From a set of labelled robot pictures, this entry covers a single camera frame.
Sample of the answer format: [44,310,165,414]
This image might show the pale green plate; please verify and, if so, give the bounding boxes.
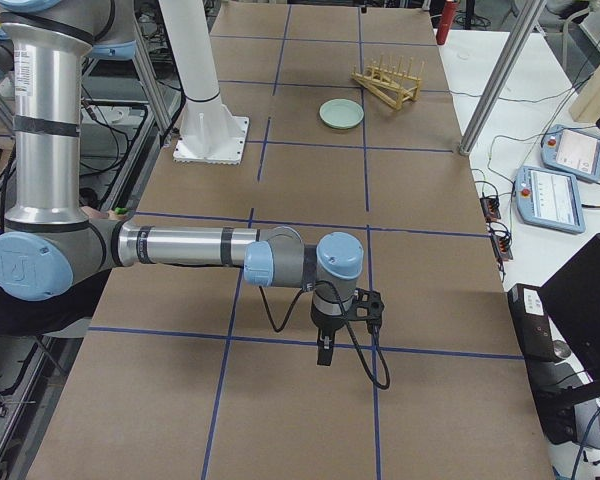
[319,98,364,130]

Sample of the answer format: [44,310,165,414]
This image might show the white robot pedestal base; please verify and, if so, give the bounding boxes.
[159,0,249,165]

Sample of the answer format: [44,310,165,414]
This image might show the wooden dish rack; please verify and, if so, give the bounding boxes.
[351,55,425,111]

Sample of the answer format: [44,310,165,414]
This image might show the aluminium frame post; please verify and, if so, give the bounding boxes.
[458,0,546,156]

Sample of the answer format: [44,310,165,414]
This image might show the red cylinder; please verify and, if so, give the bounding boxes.
[436,0,458,46]

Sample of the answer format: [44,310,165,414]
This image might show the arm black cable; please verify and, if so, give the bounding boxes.
[257,280,392,390]

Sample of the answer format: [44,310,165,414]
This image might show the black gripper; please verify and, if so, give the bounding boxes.
[311,307,345,366]

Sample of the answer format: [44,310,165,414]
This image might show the near teach pendant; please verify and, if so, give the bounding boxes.
[514,166,586,234]

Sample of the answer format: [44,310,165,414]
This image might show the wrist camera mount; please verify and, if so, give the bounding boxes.
[347,288,384,335]

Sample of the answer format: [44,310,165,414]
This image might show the teach pendant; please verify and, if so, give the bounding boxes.
[514,166,586,234]
[541,124,600,183]

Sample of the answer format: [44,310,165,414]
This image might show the black monitor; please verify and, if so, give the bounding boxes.
[539,233,600,409]

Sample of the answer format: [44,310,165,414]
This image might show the far teach pendant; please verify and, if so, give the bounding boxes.
[541,124,600,183]

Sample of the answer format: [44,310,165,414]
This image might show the black box device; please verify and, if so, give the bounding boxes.
[507,283,559,362]

